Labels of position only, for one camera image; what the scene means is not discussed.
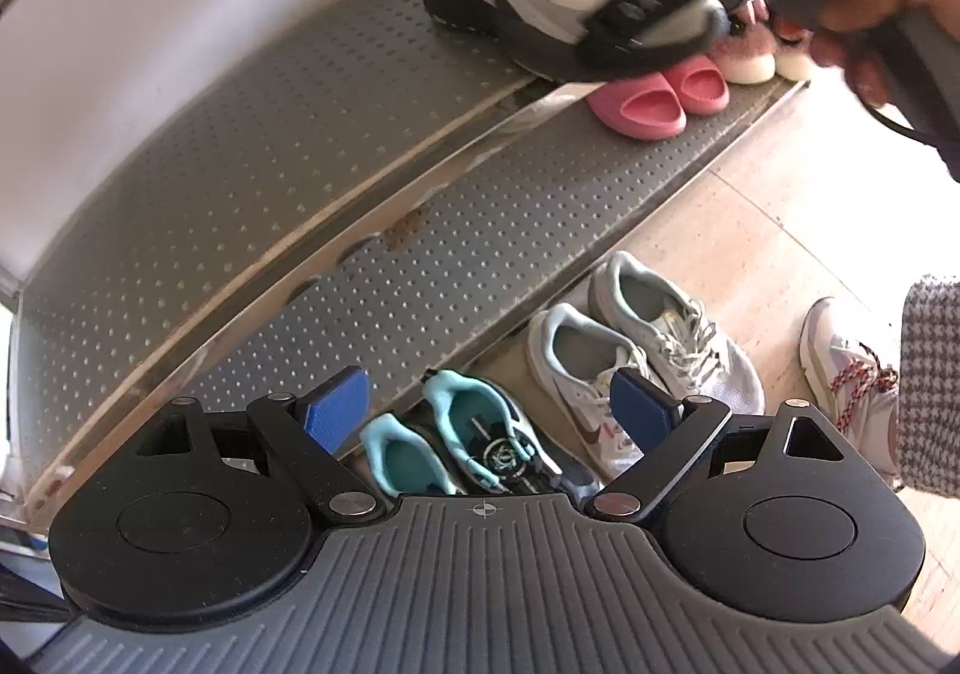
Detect person's right hand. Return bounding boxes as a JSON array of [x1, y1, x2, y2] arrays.
[[811, 0, 960, 112]]

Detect metal shoe rack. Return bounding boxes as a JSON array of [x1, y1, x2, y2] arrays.
[[0, 0, 815, 517]]

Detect light grey lace-up sneaker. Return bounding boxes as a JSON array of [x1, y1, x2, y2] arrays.
[[525, 302, 650, 487], [587, 250, 767, 420]]

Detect white sneaker with orange patch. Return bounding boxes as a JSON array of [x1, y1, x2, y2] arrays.
[[799, 297, 903, 491]]

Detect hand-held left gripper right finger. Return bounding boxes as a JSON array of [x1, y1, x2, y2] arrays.
[[585, 366, 845, 521]]

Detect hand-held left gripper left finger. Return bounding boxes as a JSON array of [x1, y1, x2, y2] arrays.
[[135, 366, 387, 521]]

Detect pink foam slipper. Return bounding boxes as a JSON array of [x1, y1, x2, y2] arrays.
[[664, 53, 731, 116], [586, 71, 689, 141]]

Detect black teal-lined dial sneaker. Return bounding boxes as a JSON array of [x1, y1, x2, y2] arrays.
[[421, 370, 601, 499], [358, 411, 460, 496]]

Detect chunky grey black sneaker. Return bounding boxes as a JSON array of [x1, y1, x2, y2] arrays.
[[420, 0, 751, 84]]

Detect houndstooth patterned pants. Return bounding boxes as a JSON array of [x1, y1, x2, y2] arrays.
[[896, 275, 960, 495]]

